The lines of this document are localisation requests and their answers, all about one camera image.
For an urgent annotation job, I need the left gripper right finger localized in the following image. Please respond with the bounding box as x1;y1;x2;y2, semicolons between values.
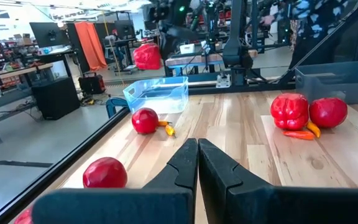
198;138;358;224

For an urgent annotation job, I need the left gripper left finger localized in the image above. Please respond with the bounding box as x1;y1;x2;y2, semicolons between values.
31;138;198;224

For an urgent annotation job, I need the small red strawberry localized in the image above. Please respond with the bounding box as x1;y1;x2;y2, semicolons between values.
282;130;316;141

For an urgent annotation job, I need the yellow banana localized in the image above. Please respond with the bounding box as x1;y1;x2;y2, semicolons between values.
305;121;322;139

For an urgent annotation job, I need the large red apple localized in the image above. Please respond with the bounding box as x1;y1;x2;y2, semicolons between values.
308;97;349;129

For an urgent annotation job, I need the clear plastic bin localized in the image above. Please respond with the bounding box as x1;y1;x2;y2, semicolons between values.
122;76;190;114

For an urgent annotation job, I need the bar clamp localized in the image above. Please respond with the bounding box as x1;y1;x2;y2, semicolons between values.
105;97;131;119

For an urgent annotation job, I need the metal mounting plate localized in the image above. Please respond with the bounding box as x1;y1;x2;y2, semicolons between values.
215;73;231;89

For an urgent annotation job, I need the black red equipment case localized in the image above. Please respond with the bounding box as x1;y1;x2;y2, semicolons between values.
78;72;106;95

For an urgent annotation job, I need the wooden workbench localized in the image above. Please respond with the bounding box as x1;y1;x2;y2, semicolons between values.
164;49;259;78

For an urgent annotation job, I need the red plastic bag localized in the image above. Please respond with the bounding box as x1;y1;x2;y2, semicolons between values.
132;42;163;71

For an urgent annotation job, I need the black box cabinet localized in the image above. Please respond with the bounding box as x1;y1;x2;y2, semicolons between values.
30;77;81;121

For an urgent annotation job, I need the white box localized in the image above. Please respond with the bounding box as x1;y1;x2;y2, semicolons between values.
179;43;196;55

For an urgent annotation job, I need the gray plastic bin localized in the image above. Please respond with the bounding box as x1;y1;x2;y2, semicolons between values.
295;60;358;105

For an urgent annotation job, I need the black desk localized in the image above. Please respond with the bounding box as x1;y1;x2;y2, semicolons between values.
104;37;140;74
37;46;80;78

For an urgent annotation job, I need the person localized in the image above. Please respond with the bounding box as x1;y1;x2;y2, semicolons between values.
104;29;121;50
259;0;358;71

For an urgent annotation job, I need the orange curtain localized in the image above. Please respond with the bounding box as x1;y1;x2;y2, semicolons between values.
74;21;108;72

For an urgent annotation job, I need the black monitor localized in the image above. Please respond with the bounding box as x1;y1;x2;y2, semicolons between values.
29;21;70;49
113;19;136;40

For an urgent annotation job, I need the metal workbench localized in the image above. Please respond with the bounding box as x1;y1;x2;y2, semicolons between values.
0;62;55;146

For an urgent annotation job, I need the floor cable bundle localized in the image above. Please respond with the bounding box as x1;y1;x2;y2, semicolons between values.
80;94;108;107

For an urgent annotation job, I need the yellow rope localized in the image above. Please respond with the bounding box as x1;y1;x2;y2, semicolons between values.
101;11;126;85

